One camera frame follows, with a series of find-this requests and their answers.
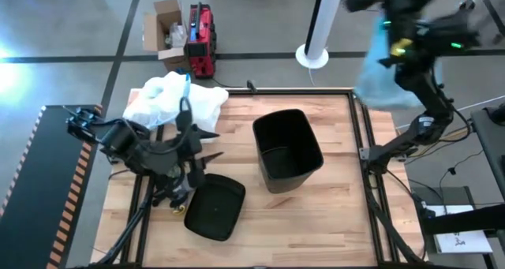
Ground red and black toolbox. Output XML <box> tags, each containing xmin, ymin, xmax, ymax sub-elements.
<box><xmin>184</xmin><ymin>2</ymin><xmax>218</xmax><ymax>80</ymax></box>

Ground black floor mat orange-striped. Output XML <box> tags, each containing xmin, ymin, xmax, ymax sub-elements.
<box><xmin>0</xmin><ymin>103</ymin><xmax>104</xmax><ymax>269</ymax></box>

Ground white pole with round base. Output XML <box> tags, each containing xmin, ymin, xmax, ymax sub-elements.
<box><xmin>294</xmin><ymin>0</ymin><xmax>347</xmax><ymax>70</ymax></box>

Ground blue plastic trash bag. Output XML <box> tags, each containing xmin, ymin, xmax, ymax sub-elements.
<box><xmin>352</xmin><ymin>14</ymin><xmax>443</xmax><ymax>111</ymax></box>

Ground white plastic trash bag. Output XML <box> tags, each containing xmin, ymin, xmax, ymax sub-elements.
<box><xmin>122</xmin><ymin>70</ymin><xmax>230</xmax><ymax>144</ymax></box>

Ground grey cloth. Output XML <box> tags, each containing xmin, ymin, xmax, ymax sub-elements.
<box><xmin>165</xmin><ymin>174</ymin><xmax>196</xmax><ymax>201</ymax></box>

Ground black aluminium table frame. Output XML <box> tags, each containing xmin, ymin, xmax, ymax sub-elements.
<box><xmin>88</xmin><ymin>87</ymin><xmax>429</xmax><ymax>269</ymax></box>

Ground black plastic trash bin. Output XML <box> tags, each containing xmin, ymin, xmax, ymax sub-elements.
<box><xmin>252</xmin><ymin>108</ymin><xmax>325</xmax><ymax>195</ymax></box>

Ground black plastic bin lid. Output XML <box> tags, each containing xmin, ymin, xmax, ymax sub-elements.
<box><xmin>183</xmin><ymin>172</ymin><xmax>247</xmax><ymax>242</ymax></box>

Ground white paper sheet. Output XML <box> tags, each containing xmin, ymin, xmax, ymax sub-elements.
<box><xmin>427</xmin><ymin>204</ymin><xmax>495</xmax><ymax>255</ymax></box>

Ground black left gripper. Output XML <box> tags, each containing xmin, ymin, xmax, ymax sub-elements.
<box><xmin>173</xmin><ymin>97</ymin><xmax>225</xmax><ymax>188</ymax></box>

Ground black beam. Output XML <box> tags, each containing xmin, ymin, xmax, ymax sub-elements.
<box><xmin>423</xmin><ymin>203</ymin><xmax>505</xmax><ymax>236</ymax></box>

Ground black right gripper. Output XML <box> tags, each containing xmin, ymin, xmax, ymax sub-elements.
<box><xmin>380</xmin><ymin>8</ymin><xmax>423</xmax><ymax>67</ymax></box>

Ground open brown cardboard box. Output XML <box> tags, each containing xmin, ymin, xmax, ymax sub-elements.
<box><xmin>141</xmin><ymin>0</ymin><xmax>191</xmax><ymax>72</ymax></box>

